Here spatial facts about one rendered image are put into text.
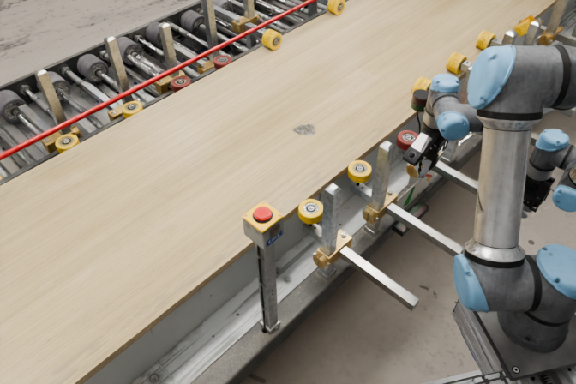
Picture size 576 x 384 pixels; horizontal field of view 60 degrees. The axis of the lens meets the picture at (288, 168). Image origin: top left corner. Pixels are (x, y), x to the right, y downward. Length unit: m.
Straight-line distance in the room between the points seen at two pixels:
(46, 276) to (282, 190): 0.74
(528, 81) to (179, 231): 1.06
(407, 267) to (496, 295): 1.53
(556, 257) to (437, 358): 1.32
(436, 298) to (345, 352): 0.52
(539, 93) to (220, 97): 1.34
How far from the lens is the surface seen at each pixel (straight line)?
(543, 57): 1.02
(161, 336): 1.60
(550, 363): 1.30
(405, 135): 1.89
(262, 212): 1.15
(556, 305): 1.17
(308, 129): 1.85
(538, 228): 3.00
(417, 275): 2.59
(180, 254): 1.52
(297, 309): 1.62
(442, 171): 1.85
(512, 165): 1.03
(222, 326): 1.70
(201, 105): 2.02
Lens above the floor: 2.11
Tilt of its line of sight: 45 degrees down
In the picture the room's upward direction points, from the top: 1 degrees counter-clockwise
